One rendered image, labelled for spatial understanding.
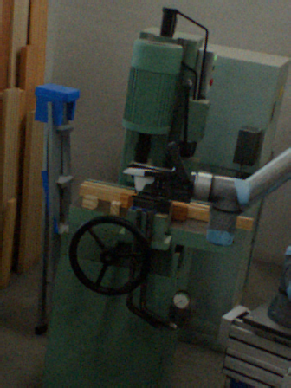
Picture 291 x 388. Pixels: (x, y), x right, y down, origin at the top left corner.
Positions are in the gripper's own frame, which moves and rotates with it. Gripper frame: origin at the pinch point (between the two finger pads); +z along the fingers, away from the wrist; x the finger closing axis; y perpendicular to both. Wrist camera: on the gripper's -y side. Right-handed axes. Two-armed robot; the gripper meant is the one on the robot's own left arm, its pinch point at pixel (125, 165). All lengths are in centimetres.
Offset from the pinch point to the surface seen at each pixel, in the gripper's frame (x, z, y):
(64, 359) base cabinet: 72, 16, 85
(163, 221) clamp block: 51, -13, 22
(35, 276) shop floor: 222, 54, 94
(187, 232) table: 60, -22, 26
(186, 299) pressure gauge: 57, -25, 50
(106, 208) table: 70, 9, 24
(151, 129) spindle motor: 67, -3, -7
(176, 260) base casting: 62, -19, 37
